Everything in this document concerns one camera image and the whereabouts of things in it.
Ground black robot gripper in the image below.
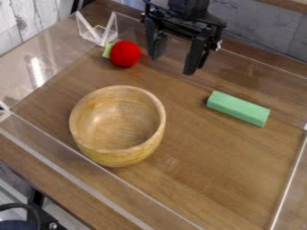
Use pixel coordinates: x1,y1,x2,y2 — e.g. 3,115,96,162
143,0,227,75

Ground green rectangular foam block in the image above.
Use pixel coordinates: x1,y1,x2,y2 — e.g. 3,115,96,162
207,91,270,128

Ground clear acrylic tray walls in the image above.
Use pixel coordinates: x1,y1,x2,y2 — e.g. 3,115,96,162
0,20,307,230

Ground black clamp with cable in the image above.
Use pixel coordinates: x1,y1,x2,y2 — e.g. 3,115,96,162
0,191,68,230

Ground red felt fruit with leaf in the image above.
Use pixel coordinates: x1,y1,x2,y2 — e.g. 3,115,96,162
101,40,141,67

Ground round wooden bowl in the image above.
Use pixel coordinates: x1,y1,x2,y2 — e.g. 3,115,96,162
68,85,167,167

